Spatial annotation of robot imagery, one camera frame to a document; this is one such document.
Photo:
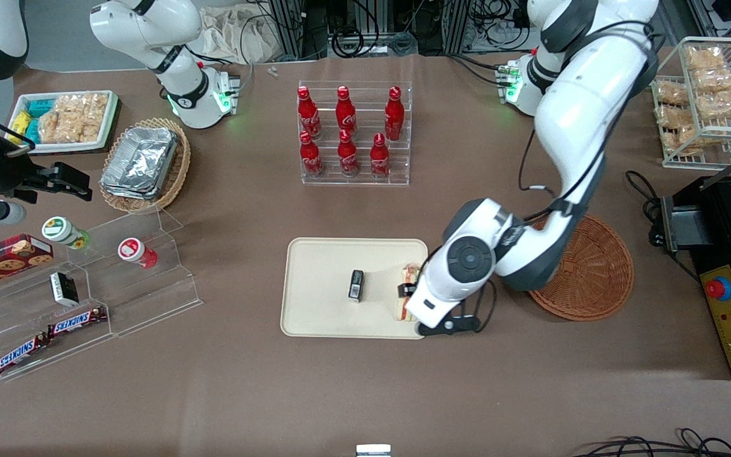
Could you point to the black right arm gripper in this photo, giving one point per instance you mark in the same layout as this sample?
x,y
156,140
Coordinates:
x,y
5,174

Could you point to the triangular sandwich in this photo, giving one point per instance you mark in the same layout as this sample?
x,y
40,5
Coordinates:
x,y
408,274

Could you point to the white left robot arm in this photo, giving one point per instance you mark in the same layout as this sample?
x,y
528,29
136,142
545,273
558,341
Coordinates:
x,y
581,114

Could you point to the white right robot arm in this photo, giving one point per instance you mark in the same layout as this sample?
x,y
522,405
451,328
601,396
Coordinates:
x,y
183,82

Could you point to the white rectangular snack tray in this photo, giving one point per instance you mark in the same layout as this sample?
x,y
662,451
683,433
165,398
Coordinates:
x,y
108,130

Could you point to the beige plastic tray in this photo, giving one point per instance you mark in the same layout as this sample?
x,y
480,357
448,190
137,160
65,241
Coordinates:
x,y
321,298

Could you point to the light oval wicker basket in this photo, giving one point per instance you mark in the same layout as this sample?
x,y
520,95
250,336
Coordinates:
x,y
178,168

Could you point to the brown round wicker basket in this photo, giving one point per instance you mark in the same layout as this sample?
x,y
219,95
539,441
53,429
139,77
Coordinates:
x,y
594,279

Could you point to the green lid drink bottle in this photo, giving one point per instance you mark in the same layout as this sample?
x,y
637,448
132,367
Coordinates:
x,y
64,231

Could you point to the small black box with barcode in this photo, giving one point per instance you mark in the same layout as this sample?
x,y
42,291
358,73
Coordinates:
x,y
356,285

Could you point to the teal snack packet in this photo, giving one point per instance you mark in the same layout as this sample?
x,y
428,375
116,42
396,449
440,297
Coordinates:
x,y
32,130
40,106

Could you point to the clear bag of rice crackers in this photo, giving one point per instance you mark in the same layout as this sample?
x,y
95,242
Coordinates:
x,y
671,93
73,117
705,57
675,116
724,103
695,138
714,79

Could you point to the yellow snack packet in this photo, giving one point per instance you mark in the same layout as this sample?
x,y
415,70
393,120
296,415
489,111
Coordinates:
x,y
19,124

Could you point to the stack of foil trays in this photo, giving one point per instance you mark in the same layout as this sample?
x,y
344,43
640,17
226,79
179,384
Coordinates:
x,y
140,162

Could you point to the red lid drink bottle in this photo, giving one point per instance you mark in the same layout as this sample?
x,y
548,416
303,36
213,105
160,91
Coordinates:
x,y
136,252

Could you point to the red cookie box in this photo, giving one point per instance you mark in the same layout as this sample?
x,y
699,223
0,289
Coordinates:
x,y
4,260

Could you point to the black and white small box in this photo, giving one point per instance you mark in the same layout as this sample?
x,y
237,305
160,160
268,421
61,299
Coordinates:
x,y
64,289

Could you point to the clear acrylic bottle rack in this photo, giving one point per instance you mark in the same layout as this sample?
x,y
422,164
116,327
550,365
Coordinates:
x,y
356,181

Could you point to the red cola bottle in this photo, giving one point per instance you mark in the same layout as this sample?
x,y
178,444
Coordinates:
x,y
346,114
308,114
310,158
348,157
379,160
394,117

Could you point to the Snickers chocolate bar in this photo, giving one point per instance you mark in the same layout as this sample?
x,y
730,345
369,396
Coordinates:
x,y
19,355
77,322

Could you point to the clear acrylic stepped display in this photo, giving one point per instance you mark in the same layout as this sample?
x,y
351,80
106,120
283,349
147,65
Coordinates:
x,y
150,298

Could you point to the small silver white object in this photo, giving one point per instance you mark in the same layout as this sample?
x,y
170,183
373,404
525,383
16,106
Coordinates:
x,y
373,451

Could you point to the beige cloth bag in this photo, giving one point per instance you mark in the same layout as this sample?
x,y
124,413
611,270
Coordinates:
x,y
232,38

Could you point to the small clear plastic piece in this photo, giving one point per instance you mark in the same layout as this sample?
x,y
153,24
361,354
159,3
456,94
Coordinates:
x,y
273,71

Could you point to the black countertop appliance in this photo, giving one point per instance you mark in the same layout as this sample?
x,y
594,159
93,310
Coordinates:
x,y
721,209

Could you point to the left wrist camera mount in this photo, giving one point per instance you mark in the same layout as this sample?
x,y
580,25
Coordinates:
x,y
451,325

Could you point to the aluminium frame post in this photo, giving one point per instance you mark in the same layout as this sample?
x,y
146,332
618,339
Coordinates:
x,y
292,28

